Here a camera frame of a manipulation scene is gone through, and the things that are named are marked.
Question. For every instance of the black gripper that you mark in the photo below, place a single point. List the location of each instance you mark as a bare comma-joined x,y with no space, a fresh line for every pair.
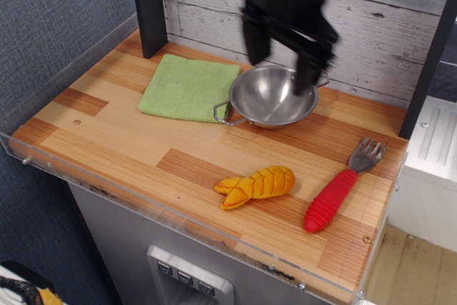
298,25

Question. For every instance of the steel colander bowl with handles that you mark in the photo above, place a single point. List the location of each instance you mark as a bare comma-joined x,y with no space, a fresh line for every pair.
264,97

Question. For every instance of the green towel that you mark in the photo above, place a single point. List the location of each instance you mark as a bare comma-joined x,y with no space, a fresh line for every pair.
188,89

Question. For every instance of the orange plush fish toy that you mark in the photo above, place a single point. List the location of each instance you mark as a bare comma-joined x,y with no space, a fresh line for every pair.
265,183

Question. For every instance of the clear acrylic table guard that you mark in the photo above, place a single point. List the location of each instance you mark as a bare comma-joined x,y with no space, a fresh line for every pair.
91,134

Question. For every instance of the grey toy fridge cabinet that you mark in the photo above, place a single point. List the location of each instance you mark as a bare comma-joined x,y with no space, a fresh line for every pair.
123,233

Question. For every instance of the water dispenser button panel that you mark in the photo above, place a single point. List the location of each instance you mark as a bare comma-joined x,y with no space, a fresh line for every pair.
179,281

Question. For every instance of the yellow object at corner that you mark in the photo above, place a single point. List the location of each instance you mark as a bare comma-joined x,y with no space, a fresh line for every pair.
50,298

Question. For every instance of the fork with red handle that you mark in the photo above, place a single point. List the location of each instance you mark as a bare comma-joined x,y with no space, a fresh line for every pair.
325,206

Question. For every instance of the black left post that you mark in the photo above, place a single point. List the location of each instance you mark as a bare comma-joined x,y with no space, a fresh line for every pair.
152,26

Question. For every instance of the black post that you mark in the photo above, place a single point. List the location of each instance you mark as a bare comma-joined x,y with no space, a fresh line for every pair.
433,57
152,26

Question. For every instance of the black right post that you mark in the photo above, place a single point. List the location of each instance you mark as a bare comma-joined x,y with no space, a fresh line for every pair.
433,57

